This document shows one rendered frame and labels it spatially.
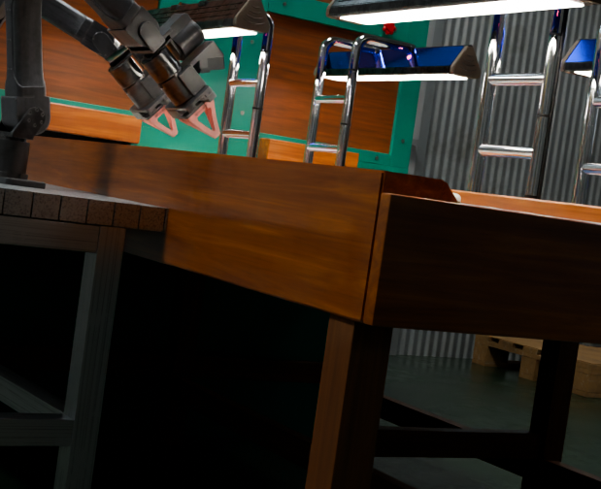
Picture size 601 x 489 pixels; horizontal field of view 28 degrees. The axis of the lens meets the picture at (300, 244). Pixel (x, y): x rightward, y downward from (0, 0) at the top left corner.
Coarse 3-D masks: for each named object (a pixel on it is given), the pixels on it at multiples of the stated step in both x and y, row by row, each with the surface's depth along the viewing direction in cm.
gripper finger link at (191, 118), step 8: (200, 104) 230; (208, 104) 231; (168, 112) 234; (176, 112) 231; (184, 112) 231; (192, 112) 230; (200, 112) 232; (184, 120) 231; (192, 120) 230; (216, 120) 234; (200, 128) 232; (208, 128) 233; (216, 128) 234; (216, 136) 235
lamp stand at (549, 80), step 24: (504, 24) 206; (552, 24) 193; (552, 48) 193; (552, 72) 193; (552, 96) 193; (480, 120) 206; (480, 144) 206; (480, 168) 206; (480, 192) 207; (528, 192) 194
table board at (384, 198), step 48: (384, 192) 145; (384, 240) 144; (432, 240) 147; (480, 240) 151; (528, 240) 155; (576, 240) 159; (384, 288) 144; (432, 288) 148; (480, 288) 151; (528, 288) 155; (576, 288) 160; (528, 336) 156; (576, 336) 160
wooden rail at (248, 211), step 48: (48, 144) 250; (96, 144) 227; (96, 192) 224; (144, 192) 205; (192, 192) 189; (240, 192) 176; (288, 192) 164; (336, 192) 153; (432, 192) 149; (144, 240) 203; (192, 240) 188; (240, 240) 174; (288, 240) 162; (336, 240) 152; (288, 288) 161; (336, 288) 151
